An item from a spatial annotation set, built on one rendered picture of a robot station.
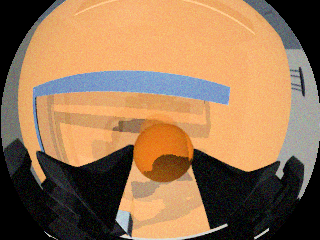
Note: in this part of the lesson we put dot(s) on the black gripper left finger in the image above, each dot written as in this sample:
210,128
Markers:
98,185

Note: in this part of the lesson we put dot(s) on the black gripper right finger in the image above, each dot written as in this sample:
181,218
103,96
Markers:
224,188

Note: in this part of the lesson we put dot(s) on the blue wall top trim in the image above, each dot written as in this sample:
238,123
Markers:
157,83

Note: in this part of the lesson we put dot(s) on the clear l-shaped wall with blue top edge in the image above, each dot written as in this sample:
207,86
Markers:
47,127

